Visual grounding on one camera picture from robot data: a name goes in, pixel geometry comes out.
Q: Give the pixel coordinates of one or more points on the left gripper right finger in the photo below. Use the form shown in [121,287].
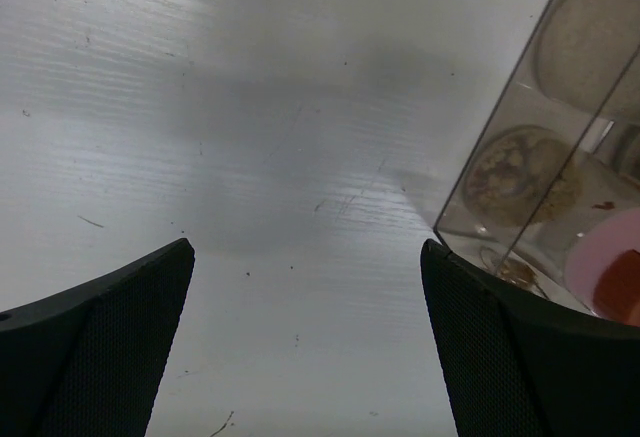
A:
[515,364]

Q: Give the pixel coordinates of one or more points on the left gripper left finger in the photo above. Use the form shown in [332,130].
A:
[88,361]

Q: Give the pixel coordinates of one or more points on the pink cap spice bottle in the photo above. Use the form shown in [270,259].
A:
[559,211]

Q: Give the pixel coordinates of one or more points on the yellow cap spice bottle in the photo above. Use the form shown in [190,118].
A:
[586,57]

